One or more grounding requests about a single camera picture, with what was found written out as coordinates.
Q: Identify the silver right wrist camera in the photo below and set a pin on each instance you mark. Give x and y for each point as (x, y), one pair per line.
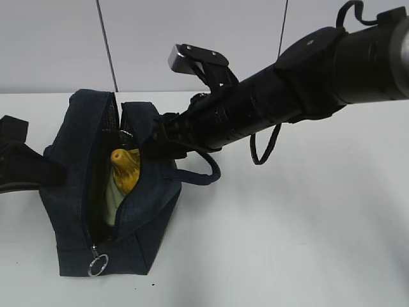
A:
(179, 63)

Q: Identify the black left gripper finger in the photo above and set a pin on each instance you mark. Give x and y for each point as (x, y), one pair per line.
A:
(22, 168)

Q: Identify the green lidded glass container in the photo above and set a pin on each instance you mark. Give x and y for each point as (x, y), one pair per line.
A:
(113, 199)

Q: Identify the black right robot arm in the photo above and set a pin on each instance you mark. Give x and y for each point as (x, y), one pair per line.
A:
(311, 80)

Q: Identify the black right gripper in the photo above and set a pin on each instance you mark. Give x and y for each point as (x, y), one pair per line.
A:
(175, 134)

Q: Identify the yellow papaya half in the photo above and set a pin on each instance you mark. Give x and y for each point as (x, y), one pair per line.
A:
(126, 168)

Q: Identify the dark blue zippered lunch bag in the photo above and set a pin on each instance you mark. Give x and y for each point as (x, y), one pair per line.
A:
(93, 126)

